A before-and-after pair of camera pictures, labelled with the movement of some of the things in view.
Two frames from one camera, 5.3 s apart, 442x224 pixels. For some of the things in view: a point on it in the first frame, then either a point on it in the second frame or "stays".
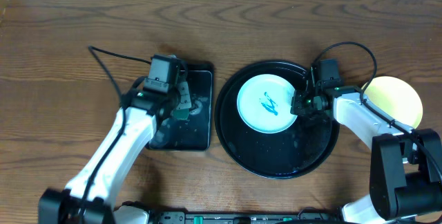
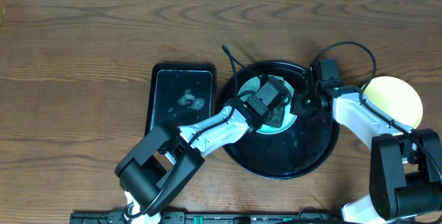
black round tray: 297,148 stays
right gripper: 297,107 stays
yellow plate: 397,98 stays
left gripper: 184,97 → 276,114
